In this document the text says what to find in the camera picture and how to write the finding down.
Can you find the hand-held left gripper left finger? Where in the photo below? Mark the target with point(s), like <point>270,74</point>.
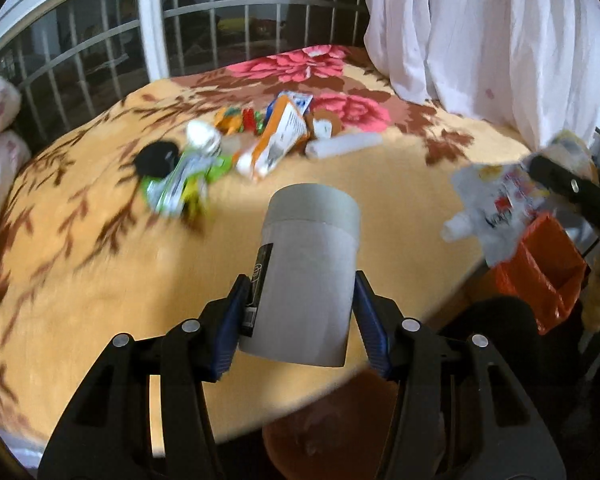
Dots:
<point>230,325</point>

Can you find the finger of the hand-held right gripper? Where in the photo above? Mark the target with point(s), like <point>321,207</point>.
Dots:
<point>575,187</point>

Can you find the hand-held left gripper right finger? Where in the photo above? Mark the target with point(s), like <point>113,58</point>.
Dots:
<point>372,325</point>

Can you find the white printed spout pouch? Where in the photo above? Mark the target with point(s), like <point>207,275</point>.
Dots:
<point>495,200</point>

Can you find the grey cardboard tube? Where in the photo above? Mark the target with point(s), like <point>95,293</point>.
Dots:
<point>305,270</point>

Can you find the orange plastic bag bin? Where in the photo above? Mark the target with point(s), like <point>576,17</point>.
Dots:
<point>540,270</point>

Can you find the brown round waste bin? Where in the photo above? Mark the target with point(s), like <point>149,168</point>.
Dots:
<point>325,430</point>

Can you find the floral beige blanket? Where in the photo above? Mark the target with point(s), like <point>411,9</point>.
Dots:
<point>130,270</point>

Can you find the green foil wrapper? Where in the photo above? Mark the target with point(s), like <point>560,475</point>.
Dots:
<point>180,185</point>

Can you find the white curtain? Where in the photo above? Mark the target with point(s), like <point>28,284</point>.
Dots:
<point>480,35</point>

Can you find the black round lid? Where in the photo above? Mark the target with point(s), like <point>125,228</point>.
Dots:
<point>155,160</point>

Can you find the white plastic bottle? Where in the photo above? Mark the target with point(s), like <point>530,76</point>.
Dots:
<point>340,145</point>

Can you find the orange and white carton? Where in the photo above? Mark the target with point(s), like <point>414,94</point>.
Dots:
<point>275,140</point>

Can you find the orange snack packet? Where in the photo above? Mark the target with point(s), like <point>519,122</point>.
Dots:
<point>227,120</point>

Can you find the brown and white packet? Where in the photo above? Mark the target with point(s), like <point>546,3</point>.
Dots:
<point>325,122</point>

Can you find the blue and white packet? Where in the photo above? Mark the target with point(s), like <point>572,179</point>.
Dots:
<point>297,100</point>

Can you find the grey metal window railing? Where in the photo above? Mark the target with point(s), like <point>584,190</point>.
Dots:
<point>260,10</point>

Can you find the white window frame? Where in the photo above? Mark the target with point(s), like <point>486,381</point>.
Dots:
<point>152,20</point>

